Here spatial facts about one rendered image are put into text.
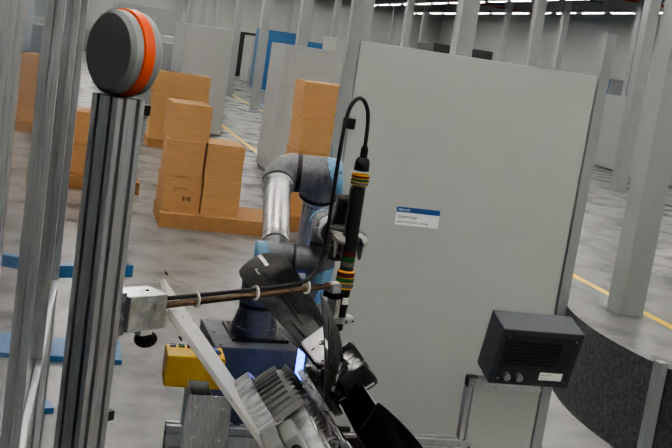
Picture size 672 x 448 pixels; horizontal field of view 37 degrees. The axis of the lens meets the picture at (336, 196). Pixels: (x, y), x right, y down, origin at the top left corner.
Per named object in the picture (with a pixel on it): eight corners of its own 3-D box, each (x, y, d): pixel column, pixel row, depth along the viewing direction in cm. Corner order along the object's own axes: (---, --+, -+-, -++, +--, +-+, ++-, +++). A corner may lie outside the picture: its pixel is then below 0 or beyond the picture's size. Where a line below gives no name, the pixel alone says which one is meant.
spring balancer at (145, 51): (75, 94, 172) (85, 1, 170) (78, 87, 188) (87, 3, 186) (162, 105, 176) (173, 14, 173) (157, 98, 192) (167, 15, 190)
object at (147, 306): (120, 337, 189) (126, 294, 188) (99, 327, 194) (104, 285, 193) (163, 331, 197) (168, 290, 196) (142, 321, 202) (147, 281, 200)
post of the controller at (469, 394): (458, 440, 295) (469, 377, 292) (455, 436, 297) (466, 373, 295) (468, 441, 295) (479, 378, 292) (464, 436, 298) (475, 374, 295)
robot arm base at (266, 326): (228, 322, 327) (232, 293, 326) (273, 325, 331) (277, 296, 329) (233, 337, 313) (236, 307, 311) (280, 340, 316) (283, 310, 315)
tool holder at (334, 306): (334, 327, 237) (340, 287, 235) (313, 318, 241) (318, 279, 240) (358, 323, 243) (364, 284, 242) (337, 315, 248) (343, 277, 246)
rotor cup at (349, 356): (343, 426, 230) (390, 394, 231) (311, 378, 226) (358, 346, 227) (330, 403, 244) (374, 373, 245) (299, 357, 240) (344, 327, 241)
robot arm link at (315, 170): (276, 288, 328) (298, 145, 300) (320, 292, 330) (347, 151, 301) (275, 311, 318) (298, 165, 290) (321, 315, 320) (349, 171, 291)
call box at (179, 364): (162, 391, 268) (167, 354, 267) (160, 378, 278) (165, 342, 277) (221, 395, 272) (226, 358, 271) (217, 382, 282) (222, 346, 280)
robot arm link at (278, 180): (262, 141, 298) (255, 247, 259) (298, 145, 299) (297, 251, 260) (258, 172, 305) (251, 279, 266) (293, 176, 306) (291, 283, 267)
